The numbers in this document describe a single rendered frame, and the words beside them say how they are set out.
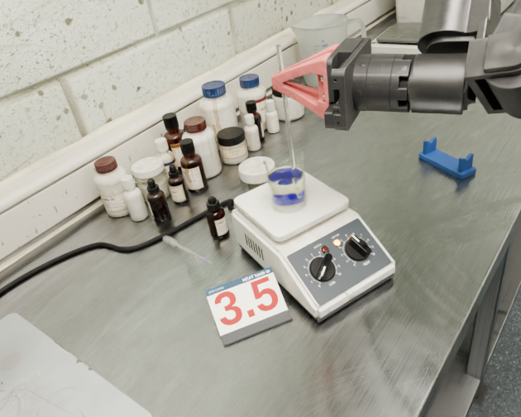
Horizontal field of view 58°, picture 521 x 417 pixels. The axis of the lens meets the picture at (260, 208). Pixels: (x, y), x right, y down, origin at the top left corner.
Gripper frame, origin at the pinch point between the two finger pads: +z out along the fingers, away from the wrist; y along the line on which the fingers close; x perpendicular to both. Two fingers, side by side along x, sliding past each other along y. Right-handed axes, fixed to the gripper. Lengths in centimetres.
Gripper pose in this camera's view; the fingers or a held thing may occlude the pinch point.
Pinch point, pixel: (279, 81)
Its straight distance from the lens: 55.4
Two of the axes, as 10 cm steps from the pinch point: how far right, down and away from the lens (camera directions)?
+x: 1.5, 8.1, 5.7
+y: -4.1, 5.7, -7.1
